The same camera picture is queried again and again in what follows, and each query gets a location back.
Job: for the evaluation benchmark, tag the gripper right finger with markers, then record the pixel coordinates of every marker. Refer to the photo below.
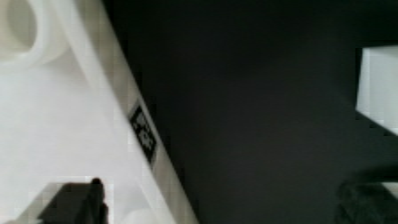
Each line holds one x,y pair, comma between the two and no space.
366,205

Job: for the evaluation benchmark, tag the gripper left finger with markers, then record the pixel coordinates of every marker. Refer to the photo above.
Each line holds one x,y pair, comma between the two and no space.
77,206

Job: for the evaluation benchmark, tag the white square tabletop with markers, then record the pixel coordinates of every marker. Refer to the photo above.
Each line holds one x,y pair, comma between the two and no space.
77,130

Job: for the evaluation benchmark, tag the white obstacle fence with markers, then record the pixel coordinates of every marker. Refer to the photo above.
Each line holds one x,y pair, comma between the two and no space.
377,93

